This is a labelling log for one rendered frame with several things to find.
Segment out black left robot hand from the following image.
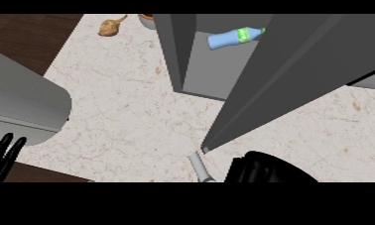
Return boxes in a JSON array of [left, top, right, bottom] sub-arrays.
[[0, 132, 28, 182]]

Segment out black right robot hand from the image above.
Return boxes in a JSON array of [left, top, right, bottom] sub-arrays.
[[223, 150, 319, 183]]

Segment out dark grey cabinet door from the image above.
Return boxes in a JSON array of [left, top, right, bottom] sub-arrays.
[[201, 14, 375, 154]]

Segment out dark grey cabinet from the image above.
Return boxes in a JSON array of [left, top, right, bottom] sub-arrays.
[[152, 14, 375, 102]]

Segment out blue water bottle green label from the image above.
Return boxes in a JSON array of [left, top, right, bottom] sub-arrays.
[[207, 26, 268, 51]]

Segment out grey rounded appliance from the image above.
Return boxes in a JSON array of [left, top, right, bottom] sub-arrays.
[[0, 54, 74, 147]]

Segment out grey bowl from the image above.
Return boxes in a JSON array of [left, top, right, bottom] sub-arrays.
[[138, 14, 158, 31]]

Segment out grey door handle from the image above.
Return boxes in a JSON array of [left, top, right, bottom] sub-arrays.
[[188, 151, 217, 183]]

